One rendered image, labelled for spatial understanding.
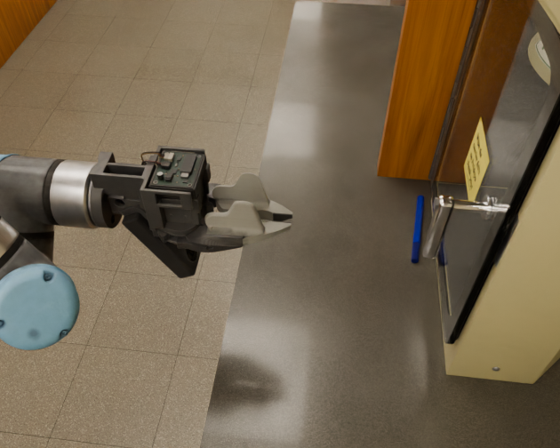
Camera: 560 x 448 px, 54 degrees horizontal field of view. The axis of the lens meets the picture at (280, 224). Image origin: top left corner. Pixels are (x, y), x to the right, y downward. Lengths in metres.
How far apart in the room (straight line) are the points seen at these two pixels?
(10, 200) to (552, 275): 0.57
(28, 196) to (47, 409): 1.29
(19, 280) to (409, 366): 0.49
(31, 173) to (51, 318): 0.19
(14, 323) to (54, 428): 1.33
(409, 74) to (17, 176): 0.55
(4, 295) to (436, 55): 0.63
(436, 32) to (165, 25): 2.75
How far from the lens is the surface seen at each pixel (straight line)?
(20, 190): 0.65
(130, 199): 0.62
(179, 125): 2.65
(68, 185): 0.62
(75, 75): 3.14
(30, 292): 0.52
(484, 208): 0.59
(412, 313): 0.81
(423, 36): 0.83
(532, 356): 0.74
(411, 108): 0.89
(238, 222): 0.59
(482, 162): 0.63
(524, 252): 0.57
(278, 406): 0.72
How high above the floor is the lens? 1.60
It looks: 48 degrees down
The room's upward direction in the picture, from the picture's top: straight up
